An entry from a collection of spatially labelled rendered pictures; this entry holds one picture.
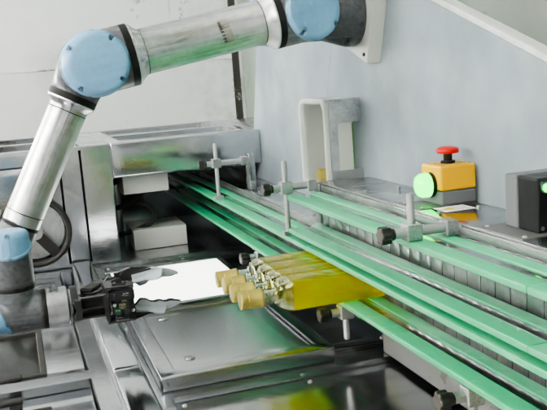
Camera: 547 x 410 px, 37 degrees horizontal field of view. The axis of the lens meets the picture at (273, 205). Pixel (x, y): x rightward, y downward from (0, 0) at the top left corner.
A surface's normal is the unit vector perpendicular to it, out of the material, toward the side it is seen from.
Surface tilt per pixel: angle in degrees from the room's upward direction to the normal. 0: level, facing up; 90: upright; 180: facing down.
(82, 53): 82
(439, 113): 0
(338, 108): 90
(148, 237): 90
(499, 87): 0
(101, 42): 83
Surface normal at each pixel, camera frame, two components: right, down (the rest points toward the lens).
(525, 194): -0.95, 0.12
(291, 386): -0.07, -0.98
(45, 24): 0.31, 0.13
